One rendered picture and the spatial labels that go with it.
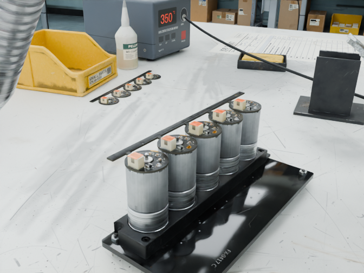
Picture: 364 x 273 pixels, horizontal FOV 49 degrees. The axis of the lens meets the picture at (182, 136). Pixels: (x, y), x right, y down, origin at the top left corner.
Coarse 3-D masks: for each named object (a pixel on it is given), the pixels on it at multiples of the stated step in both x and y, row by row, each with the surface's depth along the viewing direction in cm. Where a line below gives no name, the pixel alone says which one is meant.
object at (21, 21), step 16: (0, 0) 7; (16, 0) 7; (32, 0) 7; (0, 16) 7; (16, 16) 7; (32, 16) 7; (0, 32) 7; (16, 32) 7; (32, 32) 8; (0, 48) 7; (16, 48) 8; (0, 64) 8; (16, 64) 8; (0, 80) 8; (16, 80) 8; (0, 96) 8
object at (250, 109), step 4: (248, 100) 31; (232, 104) 31; (252, 104) 31; (256, 104) 31; (260, 104) 31; (232, 108) 30; (248, 108) 30; (252, 108) 30; (260, 108) 30; (244, 112) 29; (248, 112) 29; (252, 112) 30
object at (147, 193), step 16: (144, 160) 22; (128, 176) 22; (144, 176) 22; (160, 176) 22; (128, 192) 23; (144, 192) 22; (160, 192) 22; (128, 208) 23; (144, 208) 22; (160, 208) 23; (128, 224) 24; (144, 224) 23; (160, 224) 23
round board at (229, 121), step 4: (212, 112) 29; (228, 112) 29; (232, 112) 29; (236, 112) 29; (208, 116) 29; (212, 116) 28; (232, 116) 28; (236, 116) 28; (240, 116) 28; (212, 120) 28; (216, 120) 28; (228, 120) 28; (232, 120) 28; (236, 120) 28; (240, 120) 28; (224, 124) 27; (228, 124) 27; (232, 124) 27
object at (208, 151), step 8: (208, 128) 26; (192, 136) 26; (216, 136) 26; (200, 144) 26; (208, 144) 26; (216, 144) 26; (200, 152) 26; (208, 152) 26; (216, 152) 26; (200, 160) 26; (208, 160) 26; (216, 160) 27; (200, 168) 26; (208, 168) 26; (216, 168) 27; (200, 176) 27; (208, 176) 27; (216, 176) 27; (200, 184) 27; (208, 184) 27; (216, 184) 28
